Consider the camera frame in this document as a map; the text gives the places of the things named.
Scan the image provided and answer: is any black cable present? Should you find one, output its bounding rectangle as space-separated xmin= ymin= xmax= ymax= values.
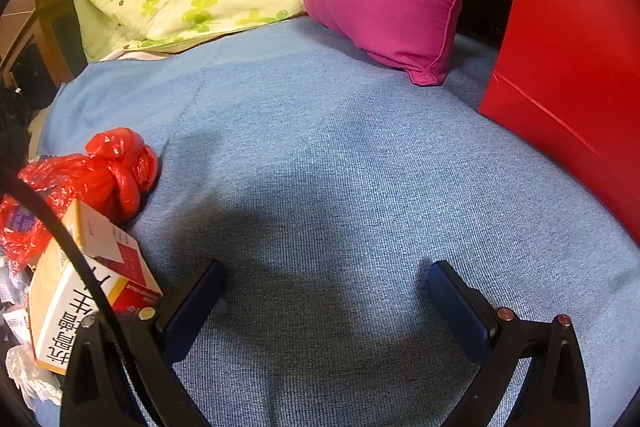
xmin=0 ymin=164 xmax=133 ymax=365

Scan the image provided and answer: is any red plastic bag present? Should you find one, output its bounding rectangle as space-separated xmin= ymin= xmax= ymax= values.
xmin=0 ymin=127 xmax=158 ymax=273

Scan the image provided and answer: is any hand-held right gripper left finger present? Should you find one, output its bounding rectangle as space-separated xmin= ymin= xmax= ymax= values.
xmin=59 ymin=259 xmax=226 ymax=427

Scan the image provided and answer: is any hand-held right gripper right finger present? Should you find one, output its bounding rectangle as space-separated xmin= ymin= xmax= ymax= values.
xmin=427 ymin=259 xmax=592 ymax=427

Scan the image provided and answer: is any blue blanket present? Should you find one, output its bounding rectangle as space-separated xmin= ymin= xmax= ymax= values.
xmin=30 ymin=14 xmax=640 ymax=427

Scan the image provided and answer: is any wooden bed frame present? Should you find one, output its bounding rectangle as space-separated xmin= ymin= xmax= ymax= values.
xmin=0 ymin=0 xmax=76 ymax=88

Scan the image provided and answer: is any red paper bag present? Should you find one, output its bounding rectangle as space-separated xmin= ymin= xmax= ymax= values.
xmin=478 ymin=0 xmax=640 ymax=243

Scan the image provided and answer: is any pale green bed sheet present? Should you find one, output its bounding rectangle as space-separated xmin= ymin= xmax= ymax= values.
xmin=74 ymin=0 xmax=151 ymax=62

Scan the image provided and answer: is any crumpled white tissue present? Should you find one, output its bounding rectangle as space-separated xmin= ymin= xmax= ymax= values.
xmin=5 ymin=342 xmax=63 ymax=403

